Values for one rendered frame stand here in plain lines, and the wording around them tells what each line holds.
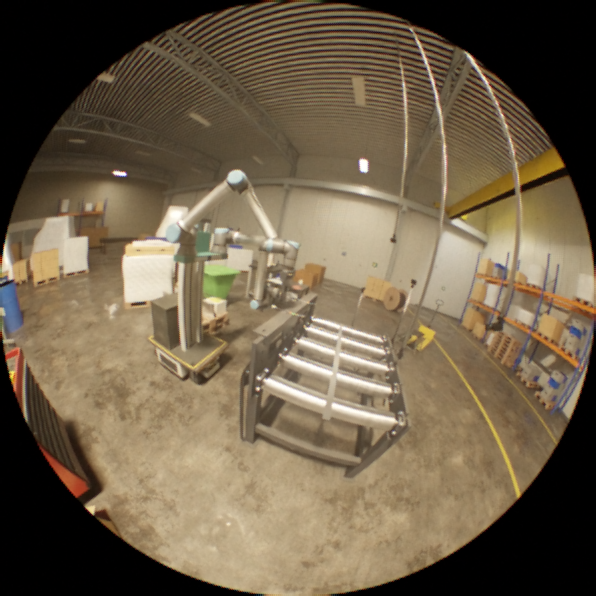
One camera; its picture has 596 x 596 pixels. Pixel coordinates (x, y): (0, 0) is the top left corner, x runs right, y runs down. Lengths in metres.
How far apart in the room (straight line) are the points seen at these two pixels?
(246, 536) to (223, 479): 0.52
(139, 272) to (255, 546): 4.25
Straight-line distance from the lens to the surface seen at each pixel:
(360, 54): 7.54
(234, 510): 1.66
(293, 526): 1.68
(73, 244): 8.37
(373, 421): 1.10
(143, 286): 4.20
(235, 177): 1.33
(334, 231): 11.59
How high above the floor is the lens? 1.65
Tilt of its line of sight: 16 degrees down
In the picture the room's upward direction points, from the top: 12 degrees clockwise
